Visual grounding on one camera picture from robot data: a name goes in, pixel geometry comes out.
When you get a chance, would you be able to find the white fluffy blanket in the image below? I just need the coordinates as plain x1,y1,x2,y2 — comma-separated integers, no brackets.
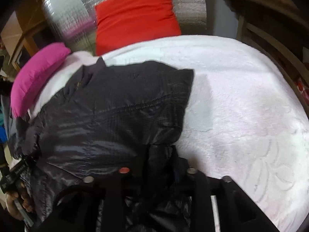
28,34,309,232

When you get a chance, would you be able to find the wooden side table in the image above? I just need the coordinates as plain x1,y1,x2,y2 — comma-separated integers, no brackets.
208,0,309,97

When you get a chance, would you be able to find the red folded cloth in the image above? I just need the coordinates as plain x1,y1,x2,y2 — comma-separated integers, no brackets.
94,0,182,56

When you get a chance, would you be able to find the silver foil insulation mat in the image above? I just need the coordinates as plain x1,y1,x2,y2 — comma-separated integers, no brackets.
42,0,208,54

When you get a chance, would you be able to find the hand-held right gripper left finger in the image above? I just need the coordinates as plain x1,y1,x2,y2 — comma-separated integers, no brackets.
48,167,137,232

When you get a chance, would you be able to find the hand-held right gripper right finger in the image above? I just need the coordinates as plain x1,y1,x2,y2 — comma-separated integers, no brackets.
180,167,282,232

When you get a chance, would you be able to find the person's left hand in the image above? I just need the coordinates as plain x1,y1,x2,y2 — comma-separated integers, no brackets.
5,182,35,221

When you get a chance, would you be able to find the pink pillow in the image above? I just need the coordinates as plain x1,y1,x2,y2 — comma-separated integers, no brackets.
10,42,71,118

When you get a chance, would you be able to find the black puffer jacket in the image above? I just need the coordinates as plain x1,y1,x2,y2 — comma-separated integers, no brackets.
11,57,195,232

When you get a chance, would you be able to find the blue garment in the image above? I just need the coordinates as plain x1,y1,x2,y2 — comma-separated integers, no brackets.
0,106,10,147

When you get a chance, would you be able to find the grey garment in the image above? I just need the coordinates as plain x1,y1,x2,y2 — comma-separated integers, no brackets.
7,101,20,157

